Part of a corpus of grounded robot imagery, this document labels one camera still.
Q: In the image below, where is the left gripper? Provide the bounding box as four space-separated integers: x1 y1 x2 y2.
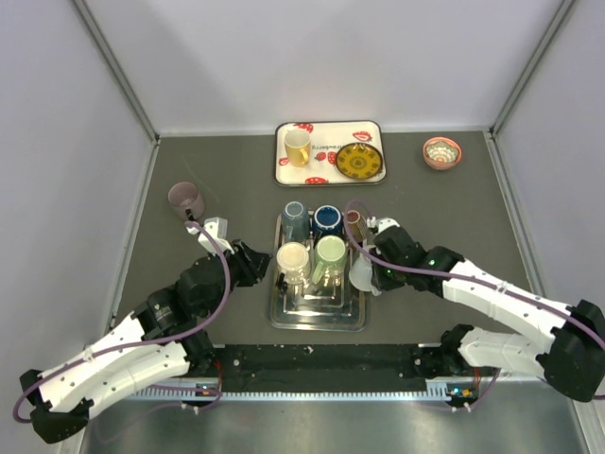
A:
201 238 274 318

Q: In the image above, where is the light blue mug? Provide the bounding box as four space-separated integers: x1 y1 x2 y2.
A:
349 254 380 296

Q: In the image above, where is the cream mug black handle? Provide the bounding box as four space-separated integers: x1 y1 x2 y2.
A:
276 242 311 290

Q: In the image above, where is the grey-blue faceted mug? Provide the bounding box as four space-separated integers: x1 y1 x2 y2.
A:
281 201 311 242

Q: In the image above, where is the light green mug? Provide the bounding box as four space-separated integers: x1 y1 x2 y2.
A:
311 236 348 285

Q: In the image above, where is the brown striped mug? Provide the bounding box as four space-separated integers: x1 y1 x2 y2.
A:
346 210 369 246

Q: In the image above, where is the dark blue mug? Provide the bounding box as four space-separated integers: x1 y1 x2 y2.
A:
312 204 343 239

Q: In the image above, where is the purple mug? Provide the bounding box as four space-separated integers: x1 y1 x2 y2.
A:
167 182 205 220

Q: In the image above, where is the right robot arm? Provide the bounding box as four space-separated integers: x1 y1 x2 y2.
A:
370 219 604 402

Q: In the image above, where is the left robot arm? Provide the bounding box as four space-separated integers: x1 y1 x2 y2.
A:
20 240 271 445

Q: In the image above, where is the yellow mug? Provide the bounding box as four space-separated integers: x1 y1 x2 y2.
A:
284 129 311 167

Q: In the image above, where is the silver metal tray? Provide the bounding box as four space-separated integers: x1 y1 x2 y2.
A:
268 210 367 332

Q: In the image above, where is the yellow patterned plate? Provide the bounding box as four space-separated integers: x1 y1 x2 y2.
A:
336 142 384 181

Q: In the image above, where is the pink patterned bowl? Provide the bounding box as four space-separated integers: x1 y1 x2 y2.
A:
423 137 462 170

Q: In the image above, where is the strawberry pattern tray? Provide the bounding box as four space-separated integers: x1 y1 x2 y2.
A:
274 120 387 186

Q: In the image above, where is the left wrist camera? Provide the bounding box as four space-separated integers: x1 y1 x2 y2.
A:
184 217 234 255

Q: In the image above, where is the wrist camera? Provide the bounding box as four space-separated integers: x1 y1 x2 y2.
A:
366 216 400 235
184 217 234 255

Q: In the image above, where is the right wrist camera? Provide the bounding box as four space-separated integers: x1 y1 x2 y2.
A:
366 216 400 235

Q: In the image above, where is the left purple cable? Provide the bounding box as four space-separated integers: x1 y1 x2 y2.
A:
10 220 232 424

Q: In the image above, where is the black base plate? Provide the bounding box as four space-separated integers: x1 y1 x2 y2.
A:
188 344 453 392

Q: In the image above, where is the white cable duct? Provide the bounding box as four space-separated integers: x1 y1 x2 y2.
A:
128 381 476 402

